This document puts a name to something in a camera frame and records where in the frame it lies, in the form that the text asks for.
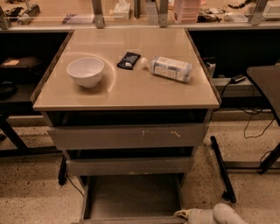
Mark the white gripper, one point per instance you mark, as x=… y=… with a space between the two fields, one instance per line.
x=196 y=216

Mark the grey bottom drawer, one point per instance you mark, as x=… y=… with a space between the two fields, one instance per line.
x=133 y=199

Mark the grey drawer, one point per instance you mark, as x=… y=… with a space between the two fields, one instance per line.
x=127 y=136
x=133 y=199
x=130 y=166

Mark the grey middle drawer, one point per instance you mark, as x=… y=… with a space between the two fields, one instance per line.
x=130 y=166

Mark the grey top drawer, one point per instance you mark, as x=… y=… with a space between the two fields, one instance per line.
x=127 y=136

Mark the grey drawer cabinet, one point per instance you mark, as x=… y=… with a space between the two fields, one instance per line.
x=127 y=97

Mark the black table leg right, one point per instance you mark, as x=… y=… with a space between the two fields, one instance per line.
x=229 y=194

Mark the black table leg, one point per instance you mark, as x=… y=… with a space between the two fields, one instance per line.
x=21 y=148
x=229 y=194

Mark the black device on shelf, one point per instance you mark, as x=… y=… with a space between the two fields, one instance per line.
x=237 y=79

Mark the clear plastic water bottle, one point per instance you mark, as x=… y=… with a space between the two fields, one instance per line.
x=169 y=68

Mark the dark side table top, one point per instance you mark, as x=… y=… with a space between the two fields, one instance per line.
x=267 y=81

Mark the dark snack packet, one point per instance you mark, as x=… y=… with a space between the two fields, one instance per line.
x=128 y=60

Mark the white bowl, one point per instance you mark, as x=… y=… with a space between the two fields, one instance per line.
x=86 y=72

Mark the black table leg left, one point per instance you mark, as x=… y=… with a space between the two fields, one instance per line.
x=21 y=148

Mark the pink stacked trays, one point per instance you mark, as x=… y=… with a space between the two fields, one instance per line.
x=186 y=11

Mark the tissue box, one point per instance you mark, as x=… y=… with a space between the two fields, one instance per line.
x=122 y=10

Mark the metal frame post centre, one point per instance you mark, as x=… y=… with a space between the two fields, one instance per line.
x=163 y=13

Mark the metal frame post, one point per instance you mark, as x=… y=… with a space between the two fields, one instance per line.
x=98 y=13
x=163 y=13

